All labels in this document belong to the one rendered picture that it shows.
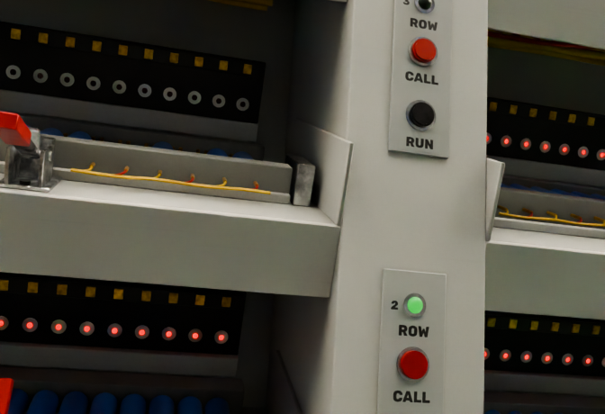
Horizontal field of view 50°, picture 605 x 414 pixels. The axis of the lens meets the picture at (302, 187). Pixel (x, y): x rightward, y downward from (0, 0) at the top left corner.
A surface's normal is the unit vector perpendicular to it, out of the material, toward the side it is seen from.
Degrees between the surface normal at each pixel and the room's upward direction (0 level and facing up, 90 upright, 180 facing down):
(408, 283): 90
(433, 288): 90
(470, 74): 90
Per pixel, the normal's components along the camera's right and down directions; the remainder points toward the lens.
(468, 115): 0.23, -0.18
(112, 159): 0.18, 0.18
